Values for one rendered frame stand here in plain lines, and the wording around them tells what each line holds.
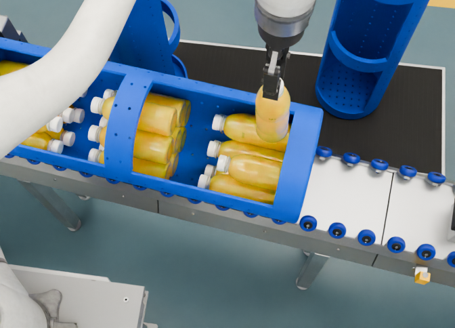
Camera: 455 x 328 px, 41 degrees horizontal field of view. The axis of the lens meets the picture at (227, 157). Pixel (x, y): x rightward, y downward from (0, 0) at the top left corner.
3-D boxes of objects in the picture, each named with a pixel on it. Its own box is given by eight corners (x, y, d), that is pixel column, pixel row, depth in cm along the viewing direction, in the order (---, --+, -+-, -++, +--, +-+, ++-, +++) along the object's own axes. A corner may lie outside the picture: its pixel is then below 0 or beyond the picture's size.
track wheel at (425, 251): (438, 250, 148) (437, 244, 150) (420, 245, 149) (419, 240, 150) (432, 263, 150) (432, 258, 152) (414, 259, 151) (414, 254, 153)
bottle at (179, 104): (187, 105, 154) (118, 89, 156) (184, 96, 147) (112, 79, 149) (180, 131, 152) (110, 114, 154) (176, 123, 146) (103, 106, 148)
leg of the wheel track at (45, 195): (78, 232, 253) (30, 184, 194) (66, 229, 253) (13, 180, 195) (83, 219, 255) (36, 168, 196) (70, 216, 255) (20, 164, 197)
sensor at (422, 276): (424, 284, 154) (430, 282, 149) (413, 282, 154) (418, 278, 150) (428, 256, 157) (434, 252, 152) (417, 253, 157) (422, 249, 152)
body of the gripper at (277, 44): (300, 43, 91) (294, 73, 100) (312, -3, 94) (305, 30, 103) (252, 32, 92) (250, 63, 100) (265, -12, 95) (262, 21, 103)
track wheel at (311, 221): (318, 221, 151) (319, 216, 153) (300, 216, 152) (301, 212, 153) (314, 234, 154) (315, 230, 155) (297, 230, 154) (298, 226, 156)
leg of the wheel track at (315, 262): (308, 291, 242) (330, 259, 184) (294, 288, 243) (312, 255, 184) (311, 277, 244) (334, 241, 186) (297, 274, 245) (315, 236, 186)
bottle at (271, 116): (256, 114, 134) (255, 72, 117) (288, 114, 134) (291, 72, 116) (255, 143, 131) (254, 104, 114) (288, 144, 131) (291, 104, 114)
